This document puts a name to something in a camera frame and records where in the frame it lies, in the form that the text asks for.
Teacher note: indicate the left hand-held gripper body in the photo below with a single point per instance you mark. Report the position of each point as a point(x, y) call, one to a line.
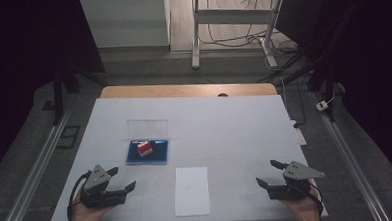
point(95, 181)

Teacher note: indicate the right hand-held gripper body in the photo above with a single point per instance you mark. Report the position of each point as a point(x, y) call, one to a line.
point(297, 182)

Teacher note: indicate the red and white stamp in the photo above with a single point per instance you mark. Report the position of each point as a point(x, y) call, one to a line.
point(144, 148)

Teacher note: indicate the blue ink pad case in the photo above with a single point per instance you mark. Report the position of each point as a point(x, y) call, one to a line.
point(159, 153)

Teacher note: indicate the person's right hand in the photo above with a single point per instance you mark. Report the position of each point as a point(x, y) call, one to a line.
point(306, 210)

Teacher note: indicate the person's left hand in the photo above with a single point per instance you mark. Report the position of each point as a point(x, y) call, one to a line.
point(83, 218)

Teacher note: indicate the white paper sheet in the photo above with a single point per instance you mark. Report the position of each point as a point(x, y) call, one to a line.
point(191, 190)

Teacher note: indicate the white table cover board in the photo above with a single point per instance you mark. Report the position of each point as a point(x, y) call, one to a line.
point(218, 136)

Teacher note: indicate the small white power adapter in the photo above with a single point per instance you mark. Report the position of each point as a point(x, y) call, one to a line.
point(322, 105)

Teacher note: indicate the black tripod legs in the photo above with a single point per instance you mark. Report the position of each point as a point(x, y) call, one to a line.
point(315, 72)

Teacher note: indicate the wooden table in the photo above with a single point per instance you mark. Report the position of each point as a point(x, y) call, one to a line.
point(183, 90)

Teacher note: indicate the white cabinet panel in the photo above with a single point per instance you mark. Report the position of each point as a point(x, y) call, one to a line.
point(126, 23)

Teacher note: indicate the black floor frame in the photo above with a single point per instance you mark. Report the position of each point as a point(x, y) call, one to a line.
point(68, 137)

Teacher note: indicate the aluminium floor rail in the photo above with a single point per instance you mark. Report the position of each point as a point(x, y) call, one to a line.
point(353, 163)
point(33, 177)

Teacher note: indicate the black stand post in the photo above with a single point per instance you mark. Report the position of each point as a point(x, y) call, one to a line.
point(57, 96)

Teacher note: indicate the white desk frame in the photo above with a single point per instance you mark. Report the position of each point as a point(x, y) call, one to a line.
point(230, 16)

